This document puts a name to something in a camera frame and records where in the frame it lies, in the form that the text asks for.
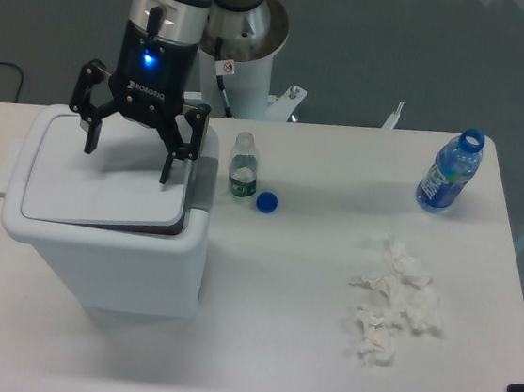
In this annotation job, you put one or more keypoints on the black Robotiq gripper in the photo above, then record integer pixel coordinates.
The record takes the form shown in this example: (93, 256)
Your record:
(147, 87)

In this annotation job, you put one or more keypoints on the crumpled white tissue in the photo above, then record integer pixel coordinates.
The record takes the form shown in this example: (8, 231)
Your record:
(386, 284)
(410, 269)
(377, 343)
(422, 311)

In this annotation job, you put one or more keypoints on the crumpled white tissue bottom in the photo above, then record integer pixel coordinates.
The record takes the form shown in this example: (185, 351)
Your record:
(377, 343)

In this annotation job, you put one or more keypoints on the blue labelled water bottle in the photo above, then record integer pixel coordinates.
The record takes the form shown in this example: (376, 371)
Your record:
(455, 164)

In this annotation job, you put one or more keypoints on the white plastic trash can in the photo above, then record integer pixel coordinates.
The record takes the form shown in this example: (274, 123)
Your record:
(121, 269)

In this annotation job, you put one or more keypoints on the small clear empty bottle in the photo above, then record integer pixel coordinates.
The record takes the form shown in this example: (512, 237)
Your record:
(243, 166)

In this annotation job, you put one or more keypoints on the crumpled white tissue right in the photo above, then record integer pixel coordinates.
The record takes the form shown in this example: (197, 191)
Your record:
(422, 311)

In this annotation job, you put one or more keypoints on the blue bottle cap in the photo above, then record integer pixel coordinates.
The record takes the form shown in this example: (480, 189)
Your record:
(266, 202)

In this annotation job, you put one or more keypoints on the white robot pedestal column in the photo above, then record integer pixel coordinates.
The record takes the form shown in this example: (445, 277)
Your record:
(246, 83)

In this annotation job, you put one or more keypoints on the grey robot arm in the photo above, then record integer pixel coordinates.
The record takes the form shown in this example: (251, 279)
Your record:
(239, 30)

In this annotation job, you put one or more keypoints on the crumpled white tissue left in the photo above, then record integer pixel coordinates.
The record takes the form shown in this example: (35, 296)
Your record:
(386, 284)

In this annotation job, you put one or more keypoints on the crumpled white tissue top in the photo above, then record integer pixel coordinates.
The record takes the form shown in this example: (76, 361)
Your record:
(410, 269)

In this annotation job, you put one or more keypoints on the white trash can lid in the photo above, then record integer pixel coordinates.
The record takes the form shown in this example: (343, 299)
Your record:
(116, 185)

